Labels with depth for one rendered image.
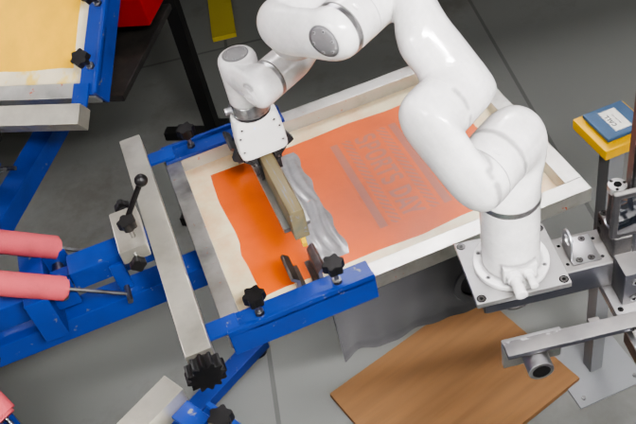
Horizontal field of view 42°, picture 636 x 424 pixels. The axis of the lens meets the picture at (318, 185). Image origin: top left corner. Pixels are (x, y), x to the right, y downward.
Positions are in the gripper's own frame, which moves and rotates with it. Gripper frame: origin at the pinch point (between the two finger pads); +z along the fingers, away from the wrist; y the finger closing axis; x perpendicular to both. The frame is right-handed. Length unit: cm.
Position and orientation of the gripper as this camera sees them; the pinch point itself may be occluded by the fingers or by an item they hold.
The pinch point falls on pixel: (268, 166)
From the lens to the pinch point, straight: 174.8
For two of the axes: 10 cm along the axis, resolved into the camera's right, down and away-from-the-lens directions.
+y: 9.2, -3.6, 1.4
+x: -3.5, -6.0, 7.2
